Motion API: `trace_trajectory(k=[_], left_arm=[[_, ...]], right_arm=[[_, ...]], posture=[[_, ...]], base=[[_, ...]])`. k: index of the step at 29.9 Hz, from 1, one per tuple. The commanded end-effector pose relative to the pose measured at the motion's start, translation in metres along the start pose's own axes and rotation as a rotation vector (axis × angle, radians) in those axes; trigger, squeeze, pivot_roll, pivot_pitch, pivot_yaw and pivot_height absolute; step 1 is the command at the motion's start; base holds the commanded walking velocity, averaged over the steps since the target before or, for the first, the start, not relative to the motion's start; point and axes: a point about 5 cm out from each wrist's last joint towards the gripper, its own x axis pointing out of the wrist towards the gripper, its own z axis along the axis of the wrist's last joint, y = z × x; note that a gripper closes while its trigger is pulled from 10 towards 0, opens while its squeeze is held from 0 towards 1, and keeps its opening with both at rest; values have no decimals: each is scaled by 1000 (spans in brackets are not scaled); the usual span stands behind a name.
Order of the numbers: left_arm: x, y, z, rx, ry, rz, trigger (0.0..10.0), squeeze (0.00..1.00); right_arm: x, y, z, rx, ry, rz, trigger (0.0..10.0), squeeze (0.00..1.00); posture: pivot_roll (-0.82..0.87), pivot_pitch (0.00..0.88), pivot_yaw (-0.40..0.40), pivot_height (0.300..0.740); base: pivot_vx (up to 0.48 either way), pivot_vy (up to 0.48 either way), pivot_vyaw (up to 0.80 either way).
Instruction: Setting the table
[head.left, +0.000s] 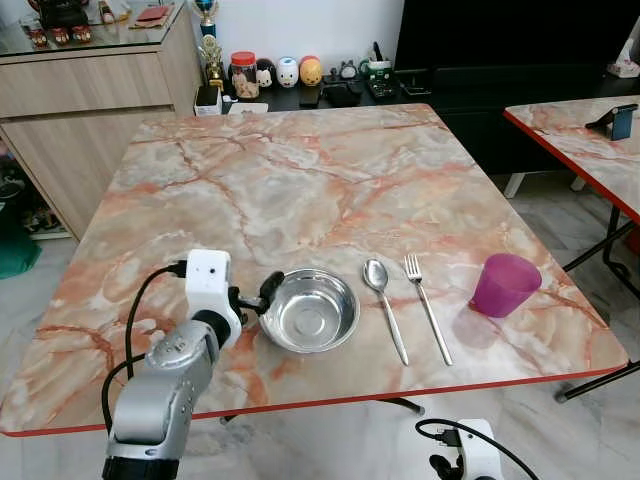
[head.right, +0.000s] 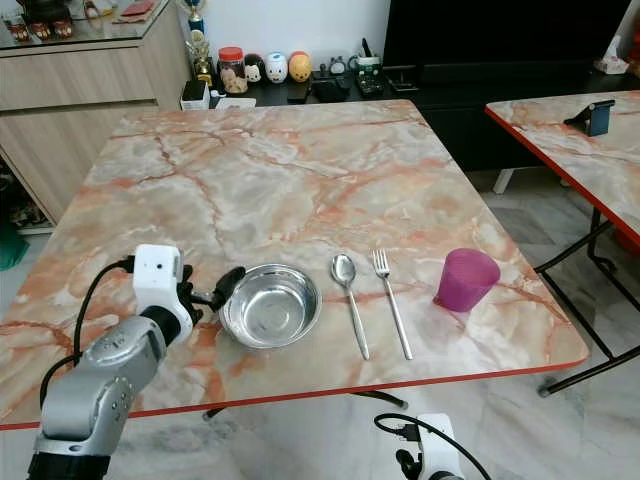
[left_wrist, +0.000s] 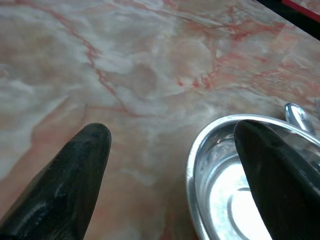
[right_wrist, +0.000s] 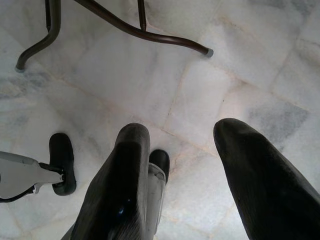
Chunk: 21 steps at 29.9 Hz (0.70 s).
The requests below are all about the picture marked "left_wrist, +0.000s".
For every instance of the stainless steel bowl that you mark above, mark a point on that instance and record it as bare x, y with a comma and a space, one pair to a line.
220, 175

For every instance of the silver metal spoon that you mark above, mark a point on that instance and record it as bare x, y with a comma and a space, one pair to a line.
293, 113

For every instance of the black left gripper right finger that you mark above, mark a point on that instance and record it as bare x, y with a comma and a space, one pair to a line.
282, 185

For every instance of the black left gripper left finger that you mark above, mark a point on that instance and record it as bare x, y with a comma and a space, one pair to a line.
67, 180

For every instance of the marble table with red edge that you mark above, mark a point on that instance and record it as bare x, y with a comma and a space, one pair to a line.
305, 7

